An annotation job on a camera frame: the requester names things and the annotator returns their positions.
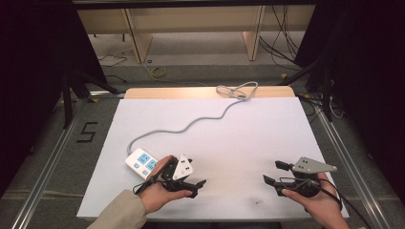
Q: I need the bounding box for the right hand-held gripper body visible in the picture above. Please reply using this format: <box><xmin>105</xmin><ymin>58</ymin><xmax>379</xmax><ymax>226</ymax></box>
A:
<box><xmin>276</xmin><ymin>156</ymin><xmax>338</xmax><ymax>198</ymax></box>

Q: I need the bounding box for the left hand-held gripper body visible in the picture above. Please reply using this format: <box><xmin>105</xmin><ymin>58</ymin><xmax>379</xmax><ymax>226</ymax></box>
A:
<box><xmin>161</xmin><ymin>154</ymin><xmax>196</xmax><ymax>193</ymax></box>

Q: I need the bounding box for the person's left hand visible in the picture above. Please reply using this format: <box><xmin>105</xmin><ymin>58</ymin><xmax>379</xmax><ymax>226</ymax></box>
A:
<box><xmin>139</xmin><ymin>154</ymin><xmax>194</xmax><ymax>215</ymax></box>

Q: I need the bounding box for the person's right hand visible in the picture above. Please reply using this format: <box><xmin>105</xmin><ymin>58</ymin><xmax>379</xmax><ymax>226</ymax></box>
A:
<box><xmin>281</xmin><ymin>172</ymin><xmax>344</xmax><ymax>221</ymax></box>

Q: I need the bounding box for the white power strip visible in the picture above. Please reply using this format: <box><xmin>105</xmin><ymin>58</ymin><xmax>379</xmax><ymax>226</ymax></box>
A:
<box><xmin>124</xmin><ymin>147</ymin><xmax>160</xmax><ymax>181</ymax></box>

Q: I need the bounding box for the white table mat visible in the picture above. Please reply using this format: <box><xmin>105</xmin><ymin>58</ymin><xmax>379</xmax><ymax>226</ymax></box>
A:
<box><xmin>76</xmin><ymin>96</ymin><xmax>351</xmax><ymax>221</ymax></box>

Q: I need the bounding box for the wooden table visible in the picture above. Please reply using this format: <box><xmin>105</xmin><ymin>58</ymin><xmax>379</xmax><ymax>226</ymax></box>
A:
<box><xmin>123</xmin><ymin>85</ymin><xmax>296</xmax><ymax>100</ymax></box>

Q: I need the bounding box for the black tripod stand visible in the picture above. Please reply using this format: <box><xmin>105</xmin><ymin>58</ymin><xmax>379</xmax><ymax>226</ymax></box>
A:
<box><xmin>60</xmin><ymin>67</ymin><xmax>126</xmax><ymax>130</ymax></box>
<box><xmin>279</xmin><ymin>52</ymin><xmax>336</xmax><ymax>123</ymax></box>

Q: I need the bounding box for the dark curtain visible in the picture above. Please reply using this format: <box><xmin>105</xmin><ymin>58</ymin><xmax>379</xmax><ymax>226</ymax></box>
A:
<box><xmin>294</xmin><ymin>0</ymin><xmax>405</xmax><ymax>195</ymax></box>
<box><xmin>0</xmin><ymin>0</ymin><xmax>108</xmax><ymax>198</ymax></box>

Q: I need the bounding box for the beige wooden desk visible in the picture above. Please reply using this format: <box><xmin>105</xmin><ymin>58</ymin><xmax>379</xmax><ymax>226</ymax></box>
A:
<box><xmin>76</xmin><ymin>4</ymin><xmax>317</xmax><ymax>65</ymax></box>

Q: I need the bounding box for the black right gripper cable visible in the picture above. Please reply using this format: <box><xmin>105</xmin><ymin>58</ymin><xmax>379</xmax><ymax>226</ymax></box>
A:
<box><xmin>278</xmin><ymin>176</ymin><xmax>373</xmax><ymax>229</ymax></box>

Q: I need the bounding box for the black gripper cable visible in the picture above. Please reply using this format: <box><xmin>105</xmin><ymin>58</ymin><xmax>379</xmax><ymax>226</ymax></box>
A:
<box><xmin>132</xmin><ymin>165</ymin><xmax>173</xmax><ymax>196</ymax></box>
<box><xmin>278</xmin><ymin>176</ymin><xmax>373</xmax><ymax>229</ymax></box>

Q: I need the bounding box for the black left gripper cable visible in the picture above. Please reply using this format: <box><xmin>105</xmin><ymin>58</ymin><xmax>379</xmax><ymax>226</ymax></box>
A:
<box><xmin>132</xmin><ymin>165</ymin><xmax>173</xmax><ymax>196</ymax></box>

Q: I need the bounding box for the aluminium floor rail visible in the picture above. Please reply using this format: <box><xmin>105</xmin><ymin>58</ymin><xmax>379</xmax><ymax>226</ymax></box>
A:
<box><xmin>313</xmin><ymin>100</ymin><xmax>394</xmax><ymax>229</ymax></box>
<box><xmin>10</xmin><ymin>97</ymin><xmax>89</xmax><ymax>229</ymax></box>

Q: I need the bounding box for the grey power strip cable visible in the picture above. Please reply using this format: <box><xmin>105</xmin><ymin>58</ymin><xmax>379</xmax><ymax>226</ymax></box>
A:
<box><xmin>126</xmin><ymin>80</ymin><xmax>259</xmax><ymax>156</ymax></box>

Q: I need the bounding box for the white cable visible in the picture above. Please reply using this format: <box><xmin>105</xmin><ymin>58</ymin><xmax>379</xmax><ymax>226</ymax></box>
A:
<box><xmin>329</xmin><ymin>94</ymin><xmax>346</xmax><ymax>120</ymax></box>

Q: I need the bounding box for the yellow coiled cable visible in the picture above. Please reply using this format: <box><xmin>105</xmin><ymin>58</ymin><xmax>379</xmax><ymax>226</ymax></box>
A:
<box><xmin>149</xmin><ymin>65</ymin><xmax>167</xmax><ymax>79</ymax></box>

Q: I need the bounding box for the bundle of black hanging cables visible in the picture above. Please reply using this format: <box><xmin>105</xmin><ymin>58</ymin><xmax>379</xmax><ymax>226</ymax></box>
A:
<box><xmin>258</xmin><ymin>4</ymin><xmax>303</xmax><ymax>69</ymax></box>

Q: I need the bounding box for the thin black floor cable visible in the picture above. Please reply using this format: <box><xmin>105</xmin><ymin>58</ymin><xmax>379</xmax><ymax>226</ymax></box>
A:
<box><xmin>97</xmin><ymin>52</ymin><xmax>129</xmax><ymax>84</ymax></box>

